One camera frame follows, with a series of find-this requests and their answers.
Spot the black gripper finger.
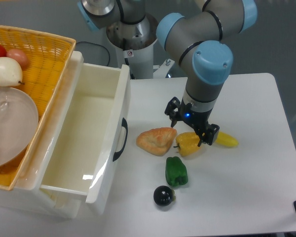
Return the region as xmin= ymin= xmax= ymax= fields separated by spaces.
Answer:
xmin=164 ymin=97 xmax=182 ymax=127
xmin=195 ymin=124 xmax=220 ymax=147

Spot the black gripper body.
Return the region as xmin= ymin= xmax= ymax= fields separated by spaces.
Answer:
xmin=180 ymin=103 xmax=212 ymax=130

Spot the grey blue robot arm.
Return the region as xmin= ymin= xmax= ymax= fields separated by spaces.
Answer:
xmin=77 ymin=0 xmax=258 ymax=145

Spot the silver robot base column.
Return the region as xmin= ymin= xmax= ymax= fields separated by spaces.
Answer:
xmin=106 ymin=13 xmax=158 ymax=79

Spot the yellow bell pepper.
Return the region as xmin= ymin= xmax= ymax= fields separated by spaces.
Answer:
xmin=175 ymin=132 xmax=201 ymax=157

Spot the green bell pepper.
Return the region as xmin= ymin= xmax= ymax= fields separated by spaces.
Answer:
xmin=165 ymin=157 xmax=188 ymax=187

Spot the yellow banana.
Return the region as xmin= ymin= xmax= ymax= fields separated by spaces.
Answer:
xmin=215 ymin=131 xmax=239 ymax=148

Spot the golden pastry bread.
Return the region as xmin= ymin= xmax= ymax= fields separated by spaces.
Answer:
xmin=136 ymin=127 xmax=177 ymax=157

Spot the black round eggplant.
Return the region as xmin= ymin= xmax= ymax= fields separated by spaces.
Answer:
xmin=153 ymin=186 xmax=176 ymax=207

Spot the white open drawer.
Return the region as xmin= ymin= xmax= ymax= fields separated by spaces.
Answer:
xmin=38 ymin=63 xmax=131 ymax=204

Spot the orange wicker basket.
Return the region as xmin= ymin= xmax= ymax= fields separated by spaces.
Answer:
xmin=0 ymin=25 xmax=76 ymax=191

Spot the grey plate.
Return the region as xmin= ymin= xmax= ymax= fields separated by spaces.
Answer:
xmin=0 ymin=87 xmax=38 ymax=166

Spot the white drawer cabinet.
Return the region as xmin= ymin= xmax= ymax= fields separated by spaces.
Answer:
xmin=0 ymin=51 xmax=107 ymax=220

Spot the pink peach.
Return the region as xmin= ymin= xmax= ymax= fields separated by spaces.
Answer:
xmin=6 ymin=48 xmax=30 ymax=69

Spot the white pear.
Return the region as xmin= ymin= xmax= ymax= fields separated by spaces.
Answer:
xmin=0 ymin=57 xmax=23 ymax=87

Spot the black cable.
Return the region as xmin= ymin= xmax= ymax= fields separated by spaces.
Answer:
xmin=75 ymin=40 xmax=136 ymax=80

